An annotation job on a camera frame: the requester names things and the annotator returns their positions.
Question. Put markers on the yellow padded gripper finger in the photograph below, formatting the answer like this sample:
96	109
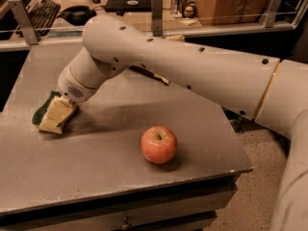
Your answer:
59	110

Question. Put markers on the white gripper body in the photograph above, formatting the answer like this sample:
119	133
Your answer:
71	85

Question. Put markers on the green and yellow sponge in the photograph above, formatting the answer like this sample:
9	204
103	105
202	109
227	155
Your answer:
41	111

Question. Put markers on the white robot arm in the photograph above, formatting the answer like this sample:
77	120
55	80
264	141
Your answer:
271	92

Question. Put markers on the brown chip bag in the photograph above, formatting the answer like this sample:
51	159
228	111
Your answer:
142	70

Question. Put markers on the black headphones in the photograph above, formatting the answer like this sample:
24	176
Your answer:
77	15

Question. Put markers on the black keyboard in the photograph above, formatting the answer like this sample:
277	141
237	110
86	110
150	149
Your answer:
42	15

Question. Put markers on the black laptop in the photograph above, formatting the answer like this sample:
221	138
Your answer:
128	6

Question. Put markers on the red apple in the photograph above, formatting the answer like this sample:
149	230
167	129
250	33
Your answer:
158	144

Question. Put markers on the metal can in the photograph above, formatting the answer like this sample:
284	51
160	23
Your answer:
177	7

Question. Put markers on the small dark jar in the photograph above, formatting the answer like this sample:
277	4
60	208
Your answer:
189	12

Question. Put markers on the left metal bracket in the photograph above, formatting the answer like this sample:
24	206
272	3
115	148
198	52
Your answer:
23	19

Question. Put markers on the metal bracket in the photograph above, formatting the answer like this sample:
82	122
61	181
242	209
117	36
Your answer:
23	19
157	17
270	13

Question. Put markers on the middle metal bracket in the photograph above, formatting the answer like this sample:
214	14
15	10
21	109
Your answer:
157	17

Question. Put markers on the drawer handle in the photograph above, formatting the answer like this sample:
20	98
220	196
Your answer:
126	225

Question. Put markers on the right metal bracket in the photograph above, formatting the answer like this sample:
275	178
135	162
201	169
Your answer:
270	13

